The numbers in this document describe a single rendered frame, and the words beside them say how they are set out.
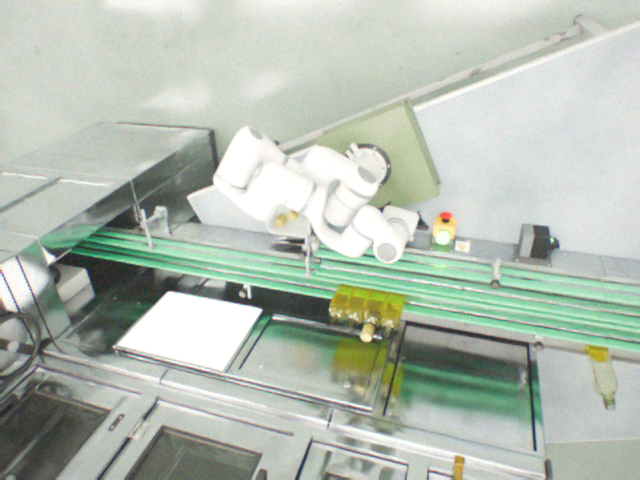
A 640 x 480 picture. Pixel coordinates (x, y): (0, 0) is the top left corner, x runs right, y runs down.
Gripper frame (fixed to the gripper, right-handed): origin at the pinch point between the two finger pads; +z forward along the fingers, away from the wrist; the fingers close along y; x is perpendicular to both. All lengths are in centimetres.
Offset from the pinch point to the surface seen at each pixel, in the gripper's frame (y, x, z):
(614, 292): -65, 6, 3
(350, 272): 11.0, 28.8, 5.0
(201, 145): 110, 28, 79
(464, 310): -28.7, 30.4, 7.4
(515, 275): -38.3, 11.5, 5.1
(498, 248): -32.6, 9.2, 16.1
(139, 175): 111, 30, 28
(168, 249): 81, 45, 5
